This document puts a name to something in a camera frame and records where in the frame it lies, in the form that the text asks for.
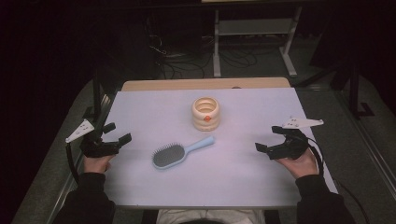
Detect white metal desk frame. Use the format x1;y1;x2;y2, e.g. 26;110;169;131
212;5;304;78

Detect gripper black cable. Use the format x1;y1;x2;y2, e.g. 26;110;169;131
305;135;372;224
64;142;80;185

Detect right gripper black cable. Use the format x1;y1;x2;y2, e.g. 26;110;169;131
305;135;372;224

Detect white table cover sheet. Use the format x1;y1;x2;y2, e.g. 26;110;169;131
102;87;339;209

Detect wooden table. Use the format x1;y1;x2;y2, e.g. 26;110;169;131
120;77;291;92

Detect person's right hand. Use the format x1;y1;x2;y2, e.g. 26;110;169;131
275;147;319;180

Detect person's left hand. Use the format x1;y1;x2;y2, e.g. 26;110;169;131
82;153;117;175

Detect person's light clothing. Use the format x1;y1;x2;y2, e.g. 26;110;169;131
155;208;266;224

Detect black floor cables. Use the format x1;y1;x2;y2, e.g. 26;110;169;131
145;33;260;80

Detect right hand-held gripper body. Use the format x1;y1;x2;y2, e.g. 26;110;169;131
267;117;325;161

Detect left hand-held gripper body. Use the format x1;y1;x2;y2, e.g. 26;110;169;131
64;119;121;159

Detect black metal stand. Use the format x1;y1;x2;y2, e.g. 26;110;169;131
347;60;375;120
82;70;107;121

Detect cream ringed cup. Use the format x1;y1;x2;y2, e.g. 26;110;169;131
191;95;221;133

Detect light blue hairbrush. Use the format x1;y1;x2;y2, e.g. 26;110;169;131
151;134;216;171

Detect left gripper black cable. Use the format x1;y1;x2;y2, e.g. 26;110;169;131
64;142;80;185

